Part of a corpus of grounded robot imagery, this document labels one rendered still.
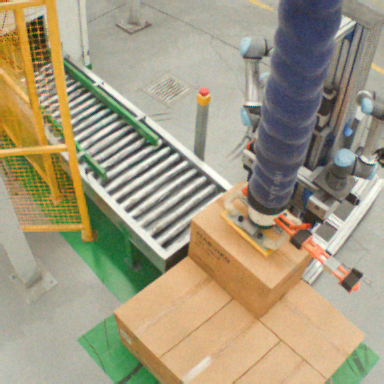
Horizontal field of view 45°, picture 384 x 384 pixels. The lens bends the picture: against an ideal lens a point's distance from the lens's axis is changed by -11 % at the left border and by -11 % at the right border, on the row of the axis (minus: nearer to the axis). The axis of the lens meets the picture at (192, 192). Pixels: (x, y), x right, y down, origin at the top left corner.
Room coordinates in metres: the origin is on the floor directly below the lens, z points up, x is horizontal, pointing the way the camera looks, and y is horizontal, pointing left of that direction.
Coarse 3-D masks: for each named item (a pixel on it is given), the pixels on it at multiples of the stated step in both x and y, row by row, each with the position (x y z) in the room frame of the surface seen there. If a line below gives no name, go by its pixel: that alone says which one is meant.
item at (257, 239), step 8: (224, 216) 1.51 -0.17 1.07; (240, 216) 1.49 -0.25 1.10; (232, 224) 1.46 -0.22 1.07; (240, 224) 1.46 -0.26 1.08; (240, 232) 1.42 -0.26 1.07; (256, 232) 1.42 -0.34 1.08; (264, 232) 1.42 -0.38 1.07; (248, 240) 1.37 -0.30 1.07; (256, 240) 1.37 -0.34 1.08; (256, 248) 1.33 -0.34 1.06; (264, 248) 1.32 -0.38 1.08; (264, 256) 1.29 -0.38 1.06
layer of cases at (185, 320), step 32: (160, 288) 1.33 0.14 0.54; (192, 288) 1.35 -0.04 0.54; (224, 288) 1.36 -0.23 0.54; (128, 320) 1.09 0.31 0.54; (160, 320) 1.12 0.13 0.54; (192, 320) 1.13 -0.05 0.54; (224, 320) 1.14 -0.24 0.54; (256, 320) 1.15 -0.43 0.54; (288, 320) 1.15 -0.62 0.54; (320, 320) 1.15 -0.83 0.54; (160, 352) 0.91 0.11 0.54; (192, 352) 0.92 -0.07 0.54; (224, 352) 0.93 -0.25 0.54; (256, 352) 0.94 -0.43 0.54; (288, 352) 0.93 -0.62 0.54; (320, 352) 0.93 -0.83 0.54
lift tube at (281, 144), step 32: (288, 0) 1.45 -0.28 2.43; (320, 0) 1.39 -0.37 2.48; (288, 32) 1.43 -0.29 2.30; (320, 32) 1.39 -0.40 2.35; (288, 64) 1.42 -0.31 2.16; (320, 64) 1.40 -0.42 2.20; (288, 96) 1.40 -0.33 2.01; (320, 96) 1.45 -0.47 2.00; (288, 128) 1.40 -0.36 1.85; (288, 160) 1.39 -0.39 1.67
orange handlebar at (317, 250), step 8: (280, 216) 1.45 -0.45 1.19; (280, 224) 1.40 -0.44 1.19; (288, 232) 1.35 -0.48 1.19; (312, 240) 1.31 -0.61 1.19; (312, 248) 1.26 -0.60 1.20; (320, 248) 1.26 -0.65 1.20; (312, 256) 1.23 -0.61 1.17; (328, 256) 1.22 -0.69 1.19; (336, 272) 1.13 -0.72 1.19; (344, 272) 1.13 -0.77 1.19
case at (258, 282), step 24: (216, 216) 1.59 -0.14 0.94; (192, 240) 1.55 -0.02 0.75; (216, 240) 1.44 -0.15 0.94; (240, 240) 1.45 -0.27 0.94; (288, 240) 1.47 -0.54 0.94; (216, 264) 1.42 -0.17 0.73; (240, 264) 1.31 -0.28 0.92; (264, 264) 1.31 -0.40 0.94; (288, 264) 1.31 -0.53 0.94; (240, 288) 1.28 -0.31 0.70; (264, 288) 1.19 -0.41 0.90; (288, 288) 1.34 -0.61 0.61; (264, 312) 1.19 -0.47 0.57
